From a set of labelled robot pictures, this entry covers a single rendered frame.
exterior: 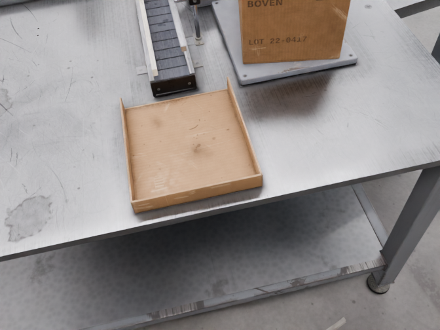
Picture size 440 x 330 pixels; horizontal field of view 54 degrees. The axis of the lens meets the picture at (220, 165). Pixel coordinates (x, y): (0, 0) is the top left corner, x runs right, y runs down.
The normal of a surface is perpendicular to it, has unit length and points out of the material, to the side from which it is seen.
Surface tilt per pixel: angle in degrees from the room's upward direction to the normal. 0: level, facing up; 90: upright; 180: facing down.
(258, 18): 90
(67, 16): 0
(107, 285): 1
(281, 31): 90
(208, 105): 0
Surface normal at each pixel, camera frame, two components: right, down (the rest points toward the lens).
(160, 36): -0.06, -0.61
